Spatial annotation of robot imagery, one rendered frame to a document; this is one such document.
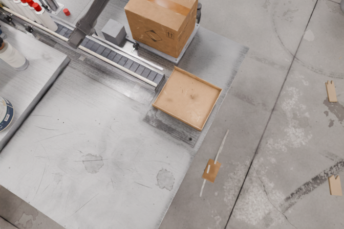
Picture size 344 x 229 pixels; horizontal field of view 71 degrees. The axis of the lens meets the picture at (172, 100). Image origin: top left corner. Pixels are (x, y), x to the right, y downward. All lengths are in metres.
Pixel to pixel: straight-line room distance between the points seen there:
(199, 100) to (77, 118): 0.68
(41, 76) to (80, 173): 0.58
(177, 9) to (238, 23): 1.50
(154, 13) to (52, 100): 0.74
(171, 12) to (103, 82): 0.55
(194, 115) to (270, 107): 1.17
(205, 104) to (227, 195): 1.00
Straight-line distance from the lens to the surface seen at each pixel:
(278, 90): 2.45
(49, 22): 1.60
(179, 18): 1.24
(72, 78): 1.51
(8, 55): 1.50
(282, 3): 3.01
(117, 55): 1.44
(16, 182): 1.50
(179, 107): 1.33
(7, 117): 1.49
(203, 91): 1.37
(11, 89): 1.59
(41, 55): 1.60
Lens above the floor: 2.10
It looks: 71 degrees down
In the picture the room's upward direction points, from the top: 2 degrees counter-clockwise
